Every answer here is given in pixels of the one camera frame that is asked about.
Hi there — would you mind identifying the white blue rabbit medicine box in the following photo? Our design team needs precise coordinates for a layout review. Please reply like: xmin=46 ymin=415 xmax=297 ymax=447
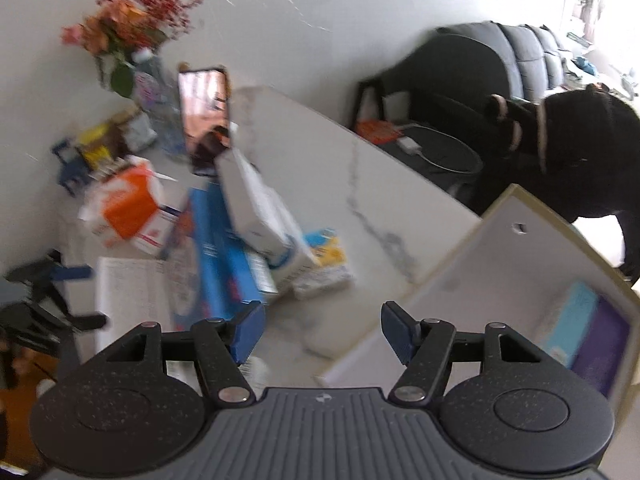
xmin=244 ymin=216 xmax=319 ymax=302

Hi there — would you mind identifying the black dining chair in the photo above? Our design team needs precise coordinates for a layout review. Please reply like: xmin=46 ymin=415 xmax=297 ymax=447
xmin=348 ymin=34 xmax=510 ymax=200

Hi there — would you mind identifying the clear water bottle vase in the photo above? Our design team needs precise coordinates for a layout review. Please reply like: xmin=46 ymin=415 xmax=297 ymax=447
xmin=132 ymin=48 xmax=186 ymax=160

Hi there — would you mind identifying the large tan cardboard box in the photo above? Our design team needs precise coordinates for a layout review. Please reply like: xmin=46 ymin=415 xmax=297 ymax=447
xmin=314 ymin=183 xmax=640 ymax=424

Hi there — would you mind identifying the light blue medicine box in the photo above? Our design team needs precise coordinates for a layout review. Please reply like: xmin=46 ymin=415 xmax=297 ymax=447
xmin=534 ymin=281 xmax=599 ymax=368

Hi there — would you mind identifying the small white red medicine box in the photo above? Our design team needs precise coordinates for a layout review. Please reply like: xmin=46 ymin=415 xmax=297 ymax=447
xmin=132 ymin=191 xmax=189 ymax=259

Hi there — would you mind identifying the smartphone on stand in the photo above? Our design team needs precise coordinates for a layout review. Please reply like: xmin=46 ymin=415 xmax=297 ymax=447
xmin=178 ymin=66 xmax=231 ymax=178

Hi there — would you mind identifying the grey sofa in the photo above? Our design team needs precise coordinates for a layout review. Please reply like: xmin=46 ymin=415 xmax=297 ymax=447
xmin=438 ymin=21 xmax=565 ymax=102

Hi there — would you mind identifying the white green medicine box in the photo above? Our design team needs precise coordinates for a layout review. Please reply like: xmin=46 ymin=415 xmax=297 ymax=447
xmin=215 ymin=148 xmax=295 ymax=269

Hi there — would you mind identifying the orange tissue pack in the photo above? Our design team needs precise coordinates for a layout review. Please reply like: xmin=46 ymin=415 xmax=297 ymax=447
xmin=78 ymin=155 xmax=166 ymax=249

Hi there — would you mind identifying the purple medicine box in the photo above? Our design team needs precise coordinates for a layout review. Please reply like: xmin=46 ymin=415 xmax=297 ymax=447
xmin=570 ymin=297 xmax=630 ymax=396

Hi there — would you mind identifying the large blue medicine box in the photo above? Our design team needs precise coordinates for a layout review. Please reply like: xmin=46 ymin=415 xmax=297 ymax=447
xmin=160 ymin=185 xmax=262 ymax=330

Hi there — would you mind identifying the orange red flower bouquet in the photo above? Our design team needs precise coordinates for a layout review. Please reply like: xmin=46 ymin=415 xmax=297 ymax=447
xmin=61 ymin=0 xmax=204 ymax=99

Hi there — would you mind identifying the yellow cartoon medicine box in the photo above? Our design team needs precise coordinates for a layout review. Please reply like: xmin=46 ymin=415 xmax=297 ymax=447
xmin=293 ymin=228 xmax=355 ymax=300

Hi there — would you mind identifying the black fluffy coat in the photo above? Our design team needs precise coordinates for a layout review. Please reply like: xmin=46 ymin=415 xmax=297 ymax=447
xmin=482 ymin=83 xmax=640 ymax=286

